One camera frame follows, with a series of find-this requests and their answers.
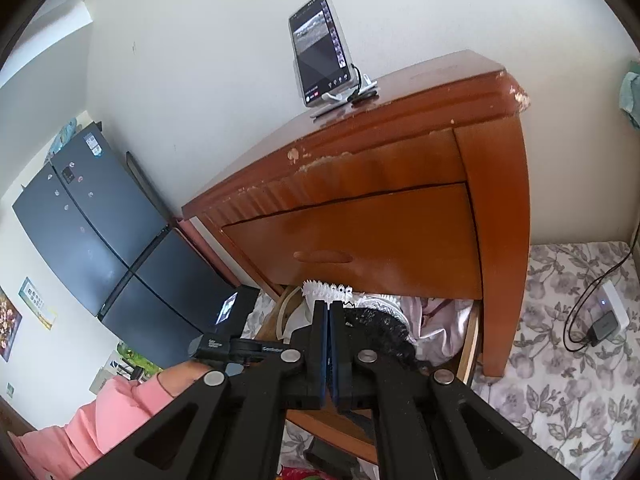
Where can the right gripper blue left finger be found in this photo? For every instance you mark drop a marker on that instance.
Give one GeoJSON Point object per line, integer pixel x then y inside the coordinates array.
{"type": "Point", "coordinates": [261, 397]}

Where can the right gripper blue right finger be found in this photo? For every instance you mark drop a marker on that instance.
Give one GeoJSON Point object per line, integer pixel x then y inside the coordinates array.
{"type": "Point", "coordinates": [365, 379]}

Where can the wooden drawer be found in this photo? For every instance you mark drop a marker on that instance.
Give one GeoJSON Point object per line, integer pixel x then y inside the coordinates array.
{"type": "Point", "coordinates": [418, 243]}
{"type": "Point", "coordinates": [457, 424]}

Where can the black lace garment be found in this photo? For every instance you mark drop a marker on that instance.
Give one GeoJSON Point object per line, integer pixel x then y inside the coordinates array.
{"type": "Point", "coordinates": [384, 333]}

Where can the white lace bra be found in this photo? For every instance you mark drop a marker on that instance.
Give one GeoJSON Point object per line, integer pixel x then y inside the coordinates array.
{"type": "Point", "coordinates": [295, 308]}

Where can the pale pink garment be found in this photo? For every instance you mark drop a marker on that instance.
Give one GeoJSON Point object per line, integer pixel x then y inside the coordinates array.
{"type": "Point", "coordinates": [437, 326]}

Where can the pink sleeve forearm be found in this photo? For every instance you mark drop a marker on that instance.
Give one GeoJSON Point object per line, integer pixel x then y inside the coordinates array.
{"type": "Point", "coordinates": [119, 409]}

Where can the person's left hand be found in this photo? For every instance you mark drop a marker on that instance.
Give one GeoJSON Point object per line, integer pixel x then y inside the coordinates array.
{"type": "Point", "coordinates": [185, 377]}

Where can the red floral blanket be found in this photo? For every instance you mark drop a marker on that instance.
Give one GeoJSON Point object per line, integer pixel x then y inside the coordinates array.
{"type": "Point", "coordinates": [295, 473]}

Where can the pink rolled mat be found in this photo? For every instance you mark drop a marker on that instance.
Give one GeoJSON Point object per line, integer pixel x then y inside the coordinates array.
{"type": "Point", "coordinates": [207, 245]}

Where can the dark blue refrigerator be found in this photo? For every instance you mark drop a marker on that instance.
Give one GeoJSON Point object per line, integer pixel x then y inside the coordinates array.
{"type": "Point", "coordinates": [119, 256]}

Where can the wooden nightstand cabinet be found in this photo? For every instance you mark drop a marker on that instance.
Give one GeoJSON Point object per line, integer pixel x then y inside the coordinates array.
{"type": "Point", "coordinates": [452, 119]}

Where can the black charger plug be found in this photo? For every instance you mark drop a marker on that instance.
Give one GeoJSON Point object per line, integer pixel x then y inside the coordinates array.
{"type": "Point", "coordinates": [605, 326]}

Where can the white power strip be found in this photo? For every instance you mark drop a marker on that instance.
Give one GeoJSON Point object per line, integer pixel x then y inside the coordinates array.
{"type": "Point", "coordinates": [610, 302]}

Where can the phone stand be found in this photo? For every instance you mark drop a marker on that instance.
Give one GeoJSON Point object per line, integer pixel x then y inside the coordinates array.
{"type": "Point", "coordinates": [364, 89]}

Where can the smartphone on stand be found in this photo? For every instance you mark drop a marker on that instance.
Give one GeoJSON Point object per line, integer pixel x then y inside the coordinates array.
{"type": "Point", "coordinates": [323, 63]}

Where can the teal cloth on shelf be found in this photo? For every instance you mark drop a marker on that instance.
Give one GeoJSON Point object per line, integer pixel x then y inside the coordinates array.
{"type": "Point", "coordinates": [629, 100]}

